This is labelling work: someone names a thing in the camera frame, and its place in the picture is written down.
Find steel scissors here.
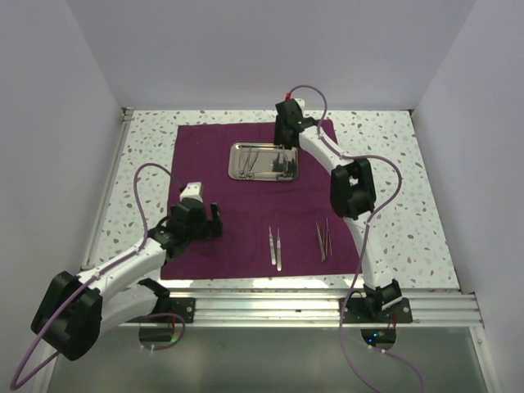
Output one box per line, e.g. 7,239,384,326
237,147,260,180

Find steel scalpel handle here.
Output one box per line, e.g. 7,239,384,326
276,228,282,272
269,226,277,266

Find steel tweezers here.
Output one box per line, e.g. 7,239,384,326
315,222,327,262

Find thin steel probe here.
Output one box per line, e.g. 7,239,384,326
324,218,332,256

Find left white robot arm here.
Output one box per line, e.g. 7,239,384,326
31,197,223,360

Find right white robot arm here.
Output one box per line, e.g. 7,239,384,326
274,96,402,322

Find steel instrument tray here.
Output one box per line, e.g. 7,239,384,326
228,142,299,182

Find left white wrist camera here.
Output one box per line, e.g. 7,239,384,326
179,182,203,203

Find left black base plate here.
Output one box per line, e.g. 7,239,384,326
161,297,197,323

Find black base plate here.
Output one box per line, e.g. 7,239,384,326
161,297,197,323
339,296,413,324

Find aluminium front rail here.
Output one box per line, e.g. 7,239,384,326
124,290,483,328

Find aluminium rail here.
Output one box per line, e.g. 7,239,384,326
79,108,134,273
124,290,483,328

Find aluminium left side rail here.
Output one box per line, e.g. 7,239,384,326
79,108,134,273

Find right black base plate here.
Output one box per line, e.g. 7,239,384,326
339,296,413,324

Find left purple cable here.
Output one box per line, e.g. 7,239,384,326
10,163,192,390

